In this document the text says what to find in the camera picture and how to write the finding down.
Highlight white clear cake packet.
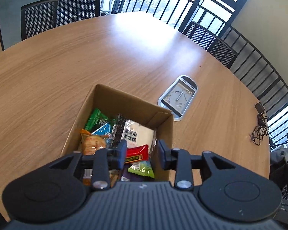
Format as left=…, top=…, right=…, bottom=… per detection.
left=110, top=113, right=157, bottom=152

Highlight oval metal cable port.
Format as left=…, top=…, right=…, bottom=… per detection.
left=158, top=75, right=199, bottom=121

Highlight blue snack packet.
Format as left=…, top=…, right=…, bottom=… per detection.
left=92, top=122, right=111, bottom=140

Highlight dark green snack packet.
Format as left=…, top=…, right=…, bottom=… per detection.
left=84, top=108, right=113, bottom=131

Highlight purple snack packet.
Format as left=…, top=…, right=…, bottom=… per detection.
left=121, top=171, right=156, bottom=182

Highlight black mesh chair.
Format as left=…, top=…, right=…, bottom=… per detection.
left=21, top=0, right=101, bottom=41
left=182, top=21, right=238, bottom=69

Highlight black metal railing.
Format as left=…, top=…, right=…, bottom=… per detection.
left=110, top=0, right=288, bottom=149

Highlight light green snack packet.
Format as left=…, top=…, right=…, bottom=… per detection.
left=128, top=160, right=155, bottom=179

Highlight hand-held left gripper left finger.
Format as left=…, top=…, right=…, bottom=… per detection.
left=47, top=139, right=128, bottom=190

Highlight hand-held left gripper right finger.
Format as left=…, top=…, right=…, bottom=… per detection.
left=157, top=139, right=239, bottom=190

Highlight orange cracker packet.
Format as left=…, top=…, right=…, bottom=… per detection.
left=80, top=129, right=109, bottom=156

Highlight brown cardboard box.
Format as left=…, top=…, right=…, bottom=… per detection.
left=61, top=84, right=174, bottom=182

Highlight red snack packet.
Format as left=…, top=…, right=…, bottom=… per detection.
left=125, top=144, right=151, bottom=164

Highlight black power adapter with cable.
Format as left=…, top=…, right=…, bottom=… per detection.
left=249, top=102, right=271, bottom=146

